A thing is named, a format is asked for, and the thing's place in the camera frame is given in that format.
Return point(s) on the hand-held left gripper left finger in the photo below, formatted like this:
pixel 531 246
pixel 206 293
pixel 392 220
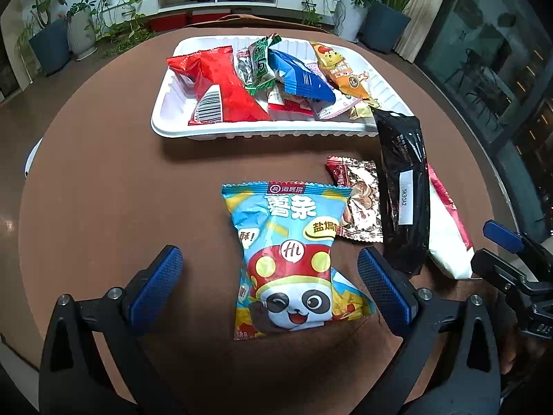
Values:
pixel 160 285

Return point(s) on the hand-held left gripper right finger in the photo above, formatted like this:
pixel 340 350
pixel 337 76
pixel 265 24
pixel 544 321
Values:
pixel 384 285

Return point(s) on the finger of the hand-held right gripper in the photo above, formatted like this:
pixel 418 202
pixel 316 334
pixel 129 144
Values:
pixel 503 233
pixel 492 268

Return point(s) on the white red-edged snack packet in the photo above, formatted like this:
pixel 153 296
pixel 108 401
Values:
pixel 445 242

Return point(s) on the brown nut snack packet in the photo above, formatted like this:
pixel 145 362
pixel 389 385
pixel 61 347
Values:
pixel 360 199

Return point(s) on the blue panda chips packet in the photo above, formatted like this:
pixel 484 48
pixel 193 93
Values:
pixel 289 242

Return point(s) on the black snack packet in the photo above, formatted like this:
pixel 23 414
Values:
pixel 401 160

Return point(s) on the yellow-brown bar packet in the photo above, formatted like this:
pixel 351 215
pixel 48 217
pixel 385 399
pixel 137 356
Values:
pixel 360 113

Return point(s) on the white plastic tray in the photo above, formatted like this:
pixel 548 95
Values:
pixel 173 108

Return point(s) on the red and white snack packet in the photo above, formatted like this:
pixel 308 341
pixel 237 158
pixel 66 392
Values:
pixel 293 106

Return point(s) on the plain red snack packet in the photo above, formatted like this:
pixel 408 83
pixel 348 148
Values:
pixel 224 82

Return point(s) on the yellow bear snack packet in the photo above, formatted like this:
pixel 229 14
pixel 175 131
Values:
pixel 341 71

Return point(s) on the dark blue snack packet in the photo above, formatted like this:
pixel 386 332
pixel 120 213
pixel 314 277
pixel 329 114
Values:
pixel 302 75

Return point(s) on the green seed snack packet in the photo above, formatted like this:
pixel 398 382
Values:
pixel 259 62

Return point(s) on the glass window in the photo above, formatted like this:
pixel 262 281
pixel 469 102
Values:
pixel 488 60

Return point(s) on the white plastic bin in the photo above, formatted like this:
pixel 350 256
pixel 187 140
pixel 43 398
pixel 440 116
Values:
pixel 32 160

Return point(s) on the beige curtain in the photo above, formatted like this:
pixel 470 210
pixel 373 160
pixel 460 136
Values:
pixel 425 13

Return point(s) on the tall plant in blue pot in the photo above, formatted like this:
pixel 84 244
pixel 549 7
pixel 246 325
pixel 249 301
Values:
pixel 386 28

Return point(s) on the small plant in blue pot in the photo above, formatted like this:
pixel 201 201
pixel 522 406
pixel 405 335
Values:
pixel 52 47

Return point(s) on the red storage box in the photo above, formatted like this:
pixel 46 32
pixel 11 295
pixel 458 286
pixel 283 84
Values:
pixel 211 16
pixel 169 22

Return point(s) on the plant in smooth white pot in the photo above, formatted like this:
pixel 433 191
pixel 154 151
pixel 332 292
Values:
pixel 352 17

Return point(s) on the plant in ribbed white pot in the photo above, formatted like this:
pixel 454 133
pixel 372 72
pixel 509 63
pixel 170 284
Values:
pixel 82 32

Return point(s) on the trailing vine plant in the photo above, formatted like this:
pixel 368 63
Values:
pixel 123 21

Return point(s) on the brown chair back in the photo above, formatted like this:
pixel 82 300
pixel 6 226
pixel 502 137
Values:
pixel 259 21

